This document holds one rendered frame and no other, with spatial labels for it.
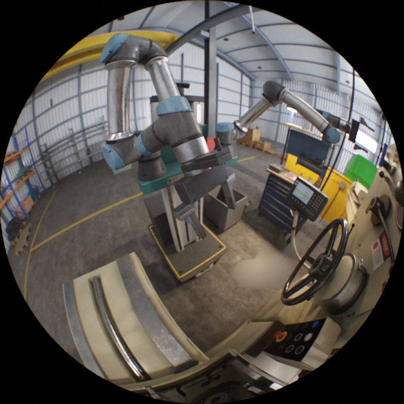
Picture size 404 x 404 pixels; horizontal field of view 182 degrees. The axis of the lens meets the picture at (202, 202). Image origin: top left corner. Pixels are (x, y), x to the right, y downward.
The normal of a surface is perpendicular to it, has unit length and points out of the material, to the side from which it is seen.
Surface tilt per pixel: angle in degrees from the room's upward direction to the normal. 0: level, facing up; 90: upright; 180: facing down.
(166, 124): 90
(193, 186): 67
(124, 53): 99
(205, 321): 0
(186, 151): 79
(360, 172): 84
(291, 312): 0
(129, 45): 105
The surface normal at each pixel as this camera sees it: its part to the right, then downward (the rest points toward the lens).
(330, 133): -0.68, 0.46
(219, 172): 0.61, 0.13
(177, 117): 0.03, 0.43
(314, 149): -0.83, 0.35
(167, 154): 0.60, 0.50
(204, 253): 0.01, -0.78
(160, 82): -0.17, 0.51
